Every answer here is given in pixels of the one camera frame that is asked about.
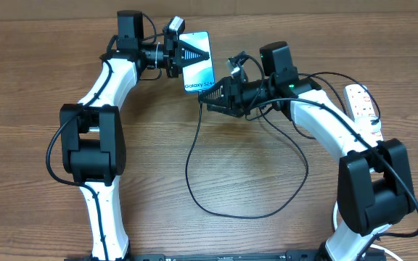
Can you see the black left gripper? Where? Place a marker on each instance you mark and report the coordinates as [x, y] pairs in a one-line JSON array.
[[174, 54]]

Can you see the white charger adapter plug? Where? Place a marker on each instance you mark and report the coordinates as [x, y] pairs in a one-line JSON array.
[[374, 122]]

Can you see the blue Galaxy smartphone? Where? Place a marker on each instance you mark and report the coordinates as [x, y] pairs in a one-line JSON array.
[[197, 64]]

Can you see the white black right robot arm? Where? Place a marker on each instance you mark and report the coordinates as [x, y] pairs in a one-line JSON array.
[[375, 188]]

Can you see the white power strip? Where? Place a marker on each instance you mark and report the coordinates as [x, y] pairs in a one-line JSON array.
[[362, 111]]

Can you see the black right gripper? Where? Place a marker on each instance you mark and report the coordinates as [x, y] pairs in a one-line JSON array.
[[232, 89]]

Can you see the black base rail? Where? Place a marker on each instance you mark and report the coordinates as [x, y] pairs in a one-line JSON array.
[[212, 256]]

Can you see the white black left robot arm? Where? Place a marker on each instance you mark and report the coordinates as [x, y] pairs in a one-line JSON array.
[[88, 150]]

